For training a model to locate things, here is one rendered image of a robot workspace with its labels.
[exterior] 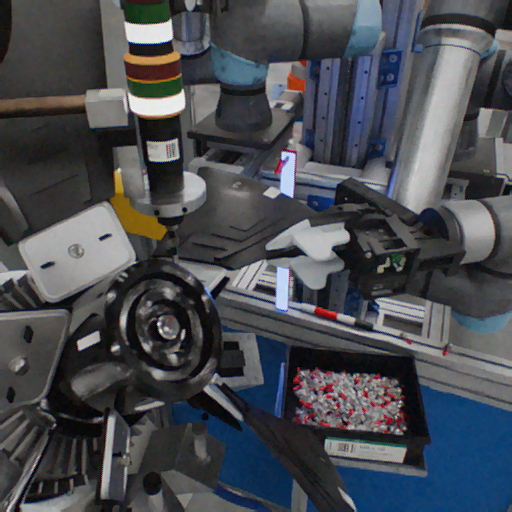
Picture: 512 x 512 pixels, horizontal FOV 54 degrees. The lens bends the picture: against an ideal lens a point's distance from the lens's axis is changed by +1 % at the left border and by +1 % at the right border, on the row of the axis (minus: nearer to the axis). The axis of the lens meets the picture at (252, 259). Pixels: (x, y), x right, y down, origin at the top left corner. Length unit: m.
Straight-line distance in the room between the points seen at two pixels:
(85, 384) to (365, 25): 0.53
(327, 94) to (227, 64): 0.66
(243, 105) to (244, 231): 0.71
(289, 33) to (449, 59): 0.21
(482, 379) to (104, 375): 0.71
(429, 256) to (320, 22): 0.32
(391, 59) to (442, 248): 0.81
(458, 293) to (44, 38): 0.56
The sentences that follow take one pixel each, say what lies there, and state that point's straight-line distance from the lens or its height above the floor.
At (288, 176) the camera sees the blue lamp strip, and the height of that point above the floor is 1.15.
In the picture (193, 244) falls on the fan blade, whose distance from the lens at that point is 0.56.
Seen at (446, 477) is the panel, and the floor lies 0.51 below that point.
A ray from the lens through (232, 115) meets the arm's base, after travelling 1.27.
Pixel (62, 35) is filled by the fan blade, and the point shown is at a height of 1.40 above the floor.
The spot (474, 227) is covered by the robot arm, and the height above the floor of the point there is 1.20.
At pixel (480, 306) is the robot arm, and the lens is 0.72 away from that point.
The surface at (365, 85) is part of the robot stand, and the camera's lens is 1.27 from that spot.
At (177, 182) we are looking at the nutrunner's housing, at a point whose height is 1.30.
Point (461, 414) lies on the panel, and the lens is 1.06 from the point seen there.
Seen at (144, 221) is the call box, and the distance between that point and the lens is 0.95.
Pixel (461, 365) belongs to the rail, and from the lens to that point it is 0.95.
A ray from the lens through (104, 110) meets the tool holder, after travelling 0.42.
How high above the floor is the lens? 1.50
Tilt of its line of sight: 36 degrees down
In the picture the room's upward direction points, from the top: straight up
